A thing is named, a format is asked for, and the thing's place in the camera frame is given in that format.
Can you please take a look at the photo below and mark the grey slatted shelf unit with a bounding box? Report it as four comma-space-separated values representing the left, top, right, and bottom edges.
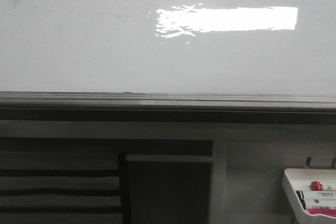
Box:
1, 152, 130, 223

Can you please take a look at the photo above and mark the lower black capped marker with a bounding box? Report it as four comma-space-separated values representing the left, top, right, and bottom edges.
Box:
300, 199, 336, 210

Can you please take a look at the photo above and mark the pink whiteboard eraser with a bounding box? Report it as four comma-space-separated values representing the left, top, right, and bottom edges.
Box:
306, 208, 336, 217

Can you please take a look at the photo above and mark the red capped white marker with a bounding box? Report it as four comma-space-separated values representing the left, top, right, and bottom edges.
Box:
310, 181, 336, 191

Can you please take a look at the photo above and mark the right black tray hook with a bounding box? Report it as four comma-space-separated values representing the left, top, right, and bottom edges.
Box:
330, 157, 336, 169

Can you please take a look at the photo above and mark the dark grey panel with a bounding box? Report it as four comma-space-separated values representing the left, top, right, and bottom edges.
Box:
126, 154, 212, 223

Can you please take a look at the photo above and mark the grey whiteboard ledge rail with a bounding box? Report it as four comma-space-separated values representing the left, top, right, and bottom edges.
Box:
1, 91, 335, 125

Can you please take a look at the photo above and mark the white glossy whiteboard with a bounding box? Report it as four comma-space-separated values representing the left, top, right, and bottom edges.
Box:
1, 0, 335, 95

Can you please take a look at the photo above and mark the left black tray hook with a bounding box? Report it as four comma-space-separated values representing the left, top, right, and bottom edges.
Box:
305, 157, 312, 168

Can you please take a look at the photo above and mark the black tray hook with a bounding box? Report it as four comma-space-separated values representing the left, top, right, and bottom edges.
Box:
330, 157, 336, 169
305, 157, 312, 168

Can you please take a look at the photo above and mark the white hanging marker tray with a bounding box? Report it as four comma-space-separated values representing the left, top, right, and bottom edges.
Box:
282, 168, 335, 223

